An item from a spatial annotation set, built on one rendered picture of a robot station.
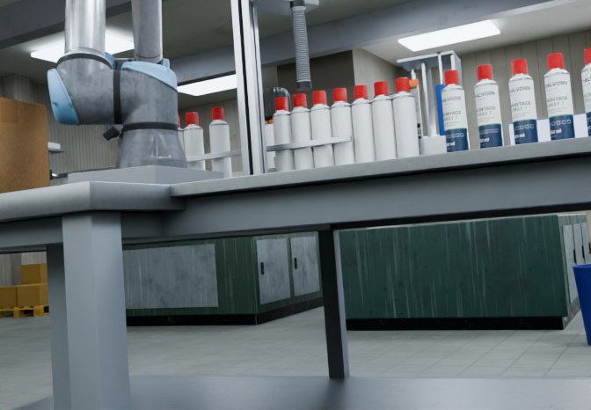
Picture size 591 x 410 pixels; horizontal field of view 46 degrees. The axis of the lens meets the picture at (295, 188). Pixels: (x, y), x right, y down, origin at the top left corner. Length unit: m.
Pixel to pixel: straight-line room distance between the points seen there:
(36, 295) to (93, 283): 8.29
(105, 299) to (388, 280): 4.21
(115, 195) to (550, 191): 0.61
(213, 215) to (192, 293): 5.29
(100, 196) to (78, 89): 0.52
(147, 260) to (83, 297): 5.67
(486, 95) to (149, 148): 0.74
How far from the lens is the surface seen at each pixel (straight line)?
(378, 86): 1.67
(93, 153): 11.65
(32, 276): 9.97
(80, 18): 1.60
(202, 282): 6.33
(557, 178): 0.99
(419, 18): 8.19
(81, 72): 1.51
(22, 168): 1.83
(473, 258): 4.95
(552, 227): 4.84
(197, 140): 1.86
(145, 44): 1.89
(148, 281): 6.71
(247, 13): 1.66
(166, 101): 1.49
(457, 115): 1.61
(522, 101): 1.59
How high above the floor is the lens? 0.73
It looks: 4 degrees up
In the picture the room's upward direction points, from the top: 4 degrees counter-clockwise
